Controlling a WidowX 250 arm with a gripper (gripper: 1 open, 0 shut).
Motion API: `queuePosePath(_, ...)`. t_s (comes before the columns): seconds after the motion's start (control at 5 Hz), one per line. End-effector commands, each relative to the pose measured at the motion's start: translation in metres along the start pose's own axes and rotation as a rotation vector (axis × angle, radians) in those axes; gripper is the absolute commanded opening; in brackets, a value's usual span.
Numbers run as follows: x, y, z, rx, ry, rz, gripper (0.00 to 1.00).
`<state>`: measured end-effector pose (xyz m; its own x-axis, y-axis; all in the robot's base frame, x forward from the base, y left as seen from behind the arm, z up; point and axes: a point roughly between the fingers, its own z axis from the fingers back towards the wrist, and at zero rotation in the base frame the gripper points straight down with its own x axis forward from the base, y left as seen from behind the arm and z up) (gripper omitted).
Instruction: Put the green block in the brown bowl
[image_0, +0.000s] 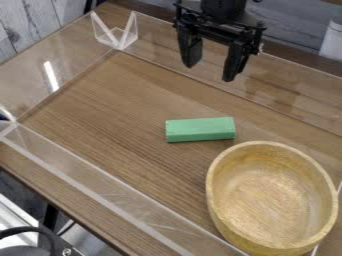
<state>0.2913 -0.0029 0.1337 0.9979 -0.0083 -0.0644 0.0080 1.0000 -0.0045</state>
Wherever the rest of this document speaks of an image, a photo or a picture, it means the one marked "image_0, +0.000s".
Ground black cable loop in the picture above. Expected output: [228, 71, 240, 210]
[0, 226, 57, 256]

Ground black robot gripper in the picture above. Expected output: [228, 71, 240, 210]
[173, 0, 265, 82]

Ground black metal bracket with bolt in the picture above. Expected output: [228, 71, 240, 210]
[37, 226, 84, 256]

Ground clear acrylic tray walls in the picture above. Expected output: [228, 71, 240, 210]
[0, 5, 342, 256]

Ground black table leg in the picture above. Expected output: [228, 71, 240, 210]
[42, 204, 58, 230]

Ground light wooden bowl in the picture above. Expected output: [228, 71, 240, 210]
[205, 141, 338, 256]

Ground white cylindrical container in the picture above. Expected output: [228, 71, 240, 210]
[319, 16, 342, 62]

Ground green rectangular block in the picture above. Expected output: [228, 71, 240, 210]
[165, 117, 236, 143]

